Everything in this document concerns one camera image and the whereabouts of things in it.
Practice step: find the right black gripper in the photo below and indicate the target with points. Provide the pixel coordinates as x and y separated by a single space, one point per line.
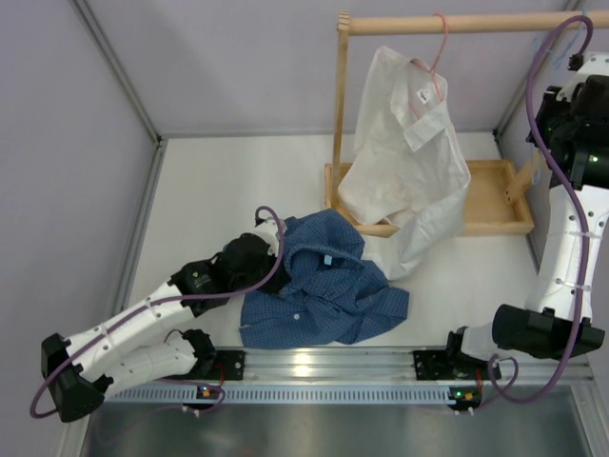
551 103

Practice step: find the blue checkered shirt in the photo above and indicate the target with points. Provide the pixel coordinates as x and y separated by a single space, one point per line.
333 294

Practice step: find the pink wire hanger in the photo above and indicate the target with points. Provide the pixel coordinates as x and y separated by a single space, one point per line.
435 66

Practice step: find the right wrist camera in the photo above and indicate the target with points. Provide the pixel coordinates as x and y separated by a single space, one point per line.
589 63

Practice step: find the right corner aluminium post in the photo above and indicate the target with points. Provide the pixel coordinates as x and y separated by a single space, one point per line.
517 98

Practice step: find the wooden clothes rack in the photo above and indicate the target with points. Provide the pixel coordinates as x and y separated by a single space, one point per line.
496 203

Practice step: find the corner aluminium post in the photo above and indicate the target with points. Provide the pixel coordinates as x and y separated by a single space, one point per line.
517 98
100 39

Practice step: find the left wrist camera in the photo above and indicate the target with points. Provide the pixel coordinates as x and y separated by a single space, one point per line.
269 231

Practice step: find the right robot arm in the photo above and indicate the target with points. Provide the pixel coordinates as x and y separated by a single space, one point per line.
556 320

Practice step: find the aluminium mounting rail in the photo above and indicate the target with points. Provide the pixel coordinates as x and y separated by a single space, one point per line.
341 364

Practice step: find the left corner aluminium post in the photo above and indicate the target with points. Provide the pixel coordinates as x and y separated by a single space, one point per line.
100 39

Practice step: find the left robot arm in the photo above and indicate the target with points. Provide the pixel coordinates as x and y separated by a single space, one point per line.
81 371

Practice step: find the blue wire hanger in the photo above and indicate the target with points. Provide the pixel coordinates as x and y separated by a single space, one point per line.
551 73

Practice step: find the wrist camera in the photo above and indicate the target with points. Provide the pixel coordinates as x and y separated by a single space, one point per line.
589 63
269 231

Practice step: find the perforated cable duct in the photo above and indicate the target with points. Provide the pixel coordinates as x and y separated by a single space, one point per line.
287 395

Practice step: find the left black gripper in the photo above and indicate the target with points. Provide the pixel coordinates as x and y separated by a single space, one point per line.
280 280

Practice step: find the white shirt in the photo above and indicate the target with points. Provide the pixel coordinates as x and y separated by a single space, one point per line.
408 171

